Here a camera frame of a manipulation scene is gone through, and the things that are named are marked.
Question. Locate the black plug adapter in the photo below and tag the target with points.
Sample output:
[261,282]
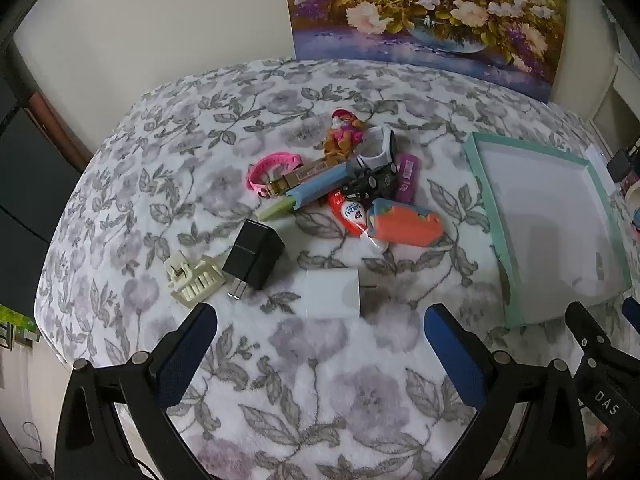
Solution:
[620,165]

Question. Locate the white charger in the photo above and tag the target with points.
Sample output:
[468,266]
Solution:
[330,292]

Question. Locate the white wristwatch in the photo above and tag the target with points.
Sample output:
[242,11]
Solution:
[382,142]

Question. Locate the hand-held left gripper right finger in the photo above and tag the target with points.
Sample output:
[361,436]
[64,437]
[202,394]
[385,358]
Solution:
[450,345]

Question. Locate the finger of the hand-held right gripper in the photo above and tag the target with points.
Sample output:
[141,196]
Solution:
[585,322]
[632,307]

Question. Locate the red and white bottle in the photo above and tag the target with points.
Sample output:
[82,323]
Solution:
[350,212]

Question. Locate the dark cabinet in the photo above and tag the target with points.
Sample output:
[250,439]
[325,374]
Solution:
[30,185]

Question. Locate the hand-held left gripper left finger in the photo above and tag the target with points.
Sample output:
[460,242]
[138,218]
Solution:
[192,342]

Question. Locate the teal shallow box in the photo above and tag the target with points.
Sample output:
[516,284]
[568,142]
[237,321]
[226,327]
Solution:
[545,220]

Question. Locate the orange and blue toy knife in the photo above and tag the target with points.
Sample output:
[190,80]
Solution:
[405,225]

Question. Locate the white power strip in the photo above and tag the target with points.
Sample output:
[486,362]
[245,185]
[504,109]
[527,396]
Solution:
[597,165]

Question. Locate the white shelf unit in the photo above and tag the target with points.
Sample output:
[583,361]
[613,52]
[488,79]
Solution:
[622,90]

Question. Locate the black toy car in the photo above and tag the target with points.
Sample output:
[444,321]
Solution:
[367,182]

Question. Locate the black charger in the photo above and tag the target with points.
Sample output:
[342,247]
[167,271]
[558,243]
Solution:
[252,255]

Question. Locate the pink wristwatch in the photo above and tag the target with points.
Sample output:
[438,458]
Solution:
[260,170]

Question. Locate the purple tube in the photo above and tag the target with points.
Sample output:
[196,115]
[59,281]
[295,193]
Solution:
[406,180]

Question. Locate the flower painting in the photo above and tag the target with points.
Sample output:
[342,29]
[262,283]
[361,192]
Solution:
[425,10]

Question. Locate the cream hair clip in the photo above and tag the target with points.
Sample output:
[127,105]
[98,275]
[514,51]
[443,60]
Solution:
[197,280]

